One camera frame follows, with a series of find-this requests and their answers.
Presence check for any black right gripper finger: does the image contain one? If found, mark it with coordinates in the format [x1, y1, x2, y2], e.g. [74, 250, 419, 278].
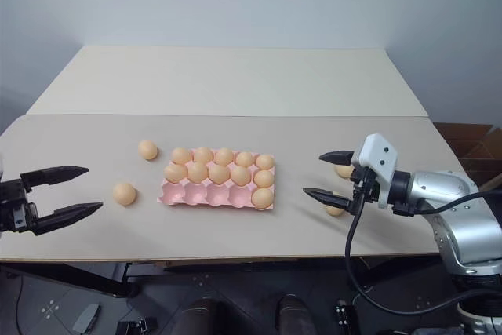
[302, 188, 355, 212]
[318, 149, 356, 166]

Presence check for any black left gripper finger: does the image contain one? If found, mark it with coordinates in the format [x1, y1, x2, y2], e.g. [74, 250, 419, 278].
[20, 165, 91, 193]
[32, 202, 104, 237]

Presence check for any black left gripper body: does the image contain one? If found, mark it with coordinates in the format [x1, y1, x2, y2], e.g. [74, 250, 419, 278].
[0, 177, 41, 235]

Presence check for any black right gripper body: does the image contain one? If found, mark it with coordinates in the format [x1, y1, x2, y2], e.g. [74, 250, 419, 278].
[351, 164, 381, 215]

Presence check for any pink egg tray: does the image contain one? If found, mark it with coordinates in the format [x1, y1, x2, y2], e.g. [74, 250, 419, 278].
[157, 148, 278, 213]

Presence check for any grey foot pedal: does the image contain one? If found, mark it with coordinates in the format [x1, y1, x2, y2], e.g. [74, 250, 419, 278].
[71, 302, 101, 333]

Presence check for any brown cardboard box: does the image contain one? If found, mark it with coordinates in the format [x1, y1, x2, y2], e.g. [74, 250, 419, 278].
[432, 122, 502, 191]

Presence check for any dark rounded shape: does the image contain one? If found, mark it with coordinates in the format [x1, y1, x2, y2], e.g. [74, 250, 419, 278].
[275, 293, 315, 335]
[183, 286, 230, 335]

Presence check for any black floor device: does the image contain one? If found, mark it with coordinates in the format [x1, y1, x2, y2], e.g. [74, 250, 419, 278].
[115, 318, 158, 335]

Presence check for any silver robot body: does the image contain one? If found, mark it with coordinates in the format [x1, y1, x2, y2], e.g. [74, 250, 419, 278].
[457, 271, 502, 335]

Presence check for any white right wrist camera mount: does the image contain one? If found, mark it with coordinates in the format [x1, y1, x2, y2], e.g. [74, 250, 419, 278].
[350, 133, 399, 209]

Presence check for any long black right arm cable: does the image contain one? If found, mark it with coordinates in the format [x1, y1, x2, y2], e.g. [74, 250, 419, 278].
[344, 191, 467, 307]

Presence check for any black metal table frame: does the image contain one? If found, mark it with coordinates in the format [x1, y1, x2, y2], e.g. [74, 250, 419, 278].
[0, 260, 143, 299]

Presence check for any short black right arm cable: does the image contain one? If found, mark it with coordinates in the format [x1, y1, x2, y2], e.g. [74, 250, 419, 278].
[415, 191, 502, 217]

